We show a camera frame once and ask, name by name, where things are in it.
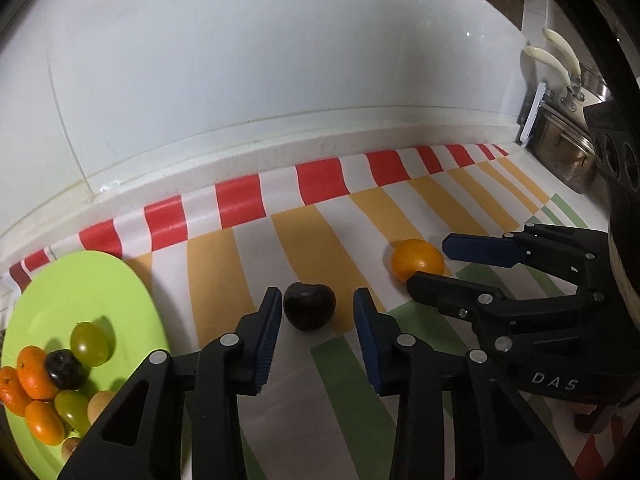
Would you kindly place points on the steel stock pot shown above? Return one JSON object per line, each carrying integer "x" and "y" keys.
{"x": 563, "y": 149}

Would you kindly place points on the small orange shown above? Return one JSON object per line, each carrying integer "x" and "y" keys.
{"x": 411, "y": 256}
{"x": 44, "y": 424}

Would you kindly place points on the green plate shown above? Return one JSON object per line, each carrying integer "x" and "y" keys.
{"x": 82, "y": 287}

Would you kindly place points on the dark plum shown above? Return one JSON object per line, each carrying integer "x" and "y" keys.
{"x": 309, "y": 307}
{"x": 65, "y": 371}

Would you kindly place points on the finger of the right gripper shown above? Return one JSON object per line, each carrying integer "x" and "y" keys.
{"x": 466, "y": 301}
{"x": 579, "y": 258}

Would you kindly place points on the green tomato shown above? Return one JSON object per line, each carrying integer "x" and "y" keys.
{"x": 89, "y": 344}
{"x": 72, "y": 406}

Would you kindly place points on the orange tangerine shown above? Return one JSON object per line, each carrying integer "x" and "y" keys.
{"x": 12, "y": 394}

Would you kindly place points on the cream pan handle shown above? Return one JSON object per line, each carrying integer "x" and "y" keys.
{"x": 546, "y": 58}
{"x": 562, "y": 45}

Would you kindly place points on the cream pan handle upper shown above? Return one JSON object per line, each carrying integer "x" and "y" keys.
{"x": 562, "y": 45}

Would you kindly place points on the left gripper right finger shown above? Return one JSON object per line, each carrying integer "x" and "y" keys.
{"x": 401, "y": 364}

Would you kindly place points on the yellow-brown longan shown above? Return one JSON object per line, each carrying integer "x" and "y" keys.
{"x": 97, "y": 404}
{"x": 69, "y": 446}

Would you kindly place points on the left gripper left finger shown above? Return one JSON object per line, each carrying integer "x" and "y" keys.
{"x": 210, "y": 384}

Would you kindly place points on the orange with green stem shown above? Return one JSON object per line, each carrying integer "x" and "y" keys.
{"x": 33, "y": 375}

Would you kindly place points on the cream pan handle lower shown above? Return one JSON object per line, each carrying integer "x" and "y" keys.
{"x": 546, "y": 58}

